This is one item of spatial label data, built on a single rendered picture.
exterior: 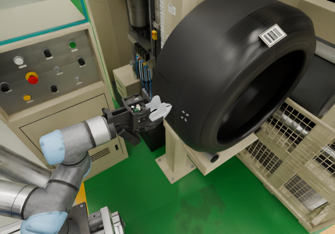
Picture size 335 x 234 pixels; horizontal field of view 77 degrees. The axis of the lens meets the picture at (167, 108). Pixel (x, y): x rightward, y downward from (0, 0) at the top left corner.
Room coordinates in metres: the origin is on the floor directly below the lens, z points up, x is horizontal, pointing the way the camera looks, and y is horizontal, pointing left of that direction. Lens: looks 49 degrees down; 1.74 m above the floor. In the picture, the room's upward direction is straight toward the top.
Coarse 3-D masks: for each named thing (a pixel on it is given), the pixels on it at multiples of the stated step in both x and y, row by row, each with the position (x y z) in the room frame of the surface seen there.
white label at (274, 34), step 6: (276, 24) 0.51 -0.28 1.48; (270, 30) 0.50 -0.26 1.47; (276, 30) 0.50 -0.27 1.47; (282, 30) 0.50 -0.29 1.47; (264, 36) 0.48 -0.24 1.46; (270, 36) 0.48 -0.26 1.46; (276, 36) 0.48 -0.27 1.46; (282, 36) 0.48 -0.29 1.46; (270, 42) 0.47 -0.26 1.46; (276, 42) 0.47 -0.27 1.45
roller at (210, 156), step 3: (204, 153) 0.47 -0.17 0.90; (207, 153) 0.46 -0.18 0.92; (210, 153) 0.46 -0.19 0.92; (213, 153) 0.46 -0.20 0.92; (216, 153) 0.46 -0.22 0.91; (207, 156) 0.45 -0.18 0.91; (210, 156) 0.44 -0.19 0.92; (213, 156) 0.44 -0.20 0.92; (216, 156) 0.44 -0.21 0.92; (210, 159) 0.43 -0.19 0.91; (213, 159) 0.43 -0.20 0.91; (216, 159) 0.44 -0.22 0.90; (213, 162) 0.43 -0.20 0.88
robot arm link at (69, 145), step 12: (84, 120) 0.33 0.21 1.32; (60, 132) 0.28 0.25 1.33; (72, 132) 0.28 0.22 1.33; (84, 132) 0.29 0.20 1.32; (48, 144) 0.25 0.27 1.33; (60, 144) 0.25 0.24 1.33; (72, 144) 0.26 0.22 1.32; (84, 144) 0.27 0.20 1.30; (48, 156) 0.23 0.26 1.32; (60, 156) 0.23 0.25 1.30; (72, 156) 0.25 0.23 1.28; (84, 156) 0.27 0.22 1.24
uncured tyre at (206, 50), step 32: (224, 0) 0.65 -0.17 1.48; (256, 0) 0.63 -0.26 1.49; (192, 32) 0.57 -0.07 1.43; (224, 32) 0.52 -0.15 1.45; (256, 32) 0.49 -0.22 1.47; (288, 32) 0.51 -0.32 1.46; (160, 64) 0.56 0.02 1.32; (192, 64) 0.48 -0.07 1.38; (224, 64) 0.44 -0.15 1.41; (256, 64) 0.44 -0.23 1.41; (288, 64) 0.73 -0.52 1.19; (160, 96) 0.51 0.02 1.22; (192, 96) 0.41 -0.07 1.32; (224, 96) 0.39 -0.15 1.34; (256, 96) 0.73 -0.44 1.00; (288, 96) 0.63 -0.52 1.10; (192, 128) 0.38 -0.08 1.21; (224, 128) 0.60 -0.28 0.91; (256, 128) 0.54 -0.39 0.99
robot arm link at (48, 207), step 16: (0, 192) 0.17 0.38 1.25; (16, 192) 0.18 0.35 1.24; (32, 192) 0.18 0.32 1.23; (48, 192) 0.18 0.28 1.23; (64, 192) 0.18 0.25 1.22; (0, 208) 0.14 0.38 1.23; (16, 208) 0.14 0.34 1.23; (32, 208) 0.14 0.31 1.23; (48, 208) 0.14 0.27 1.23; (64, 208) 0.15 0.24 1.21; (32, 224) 0.11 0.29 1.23; (48, 224) 0.11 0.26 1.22
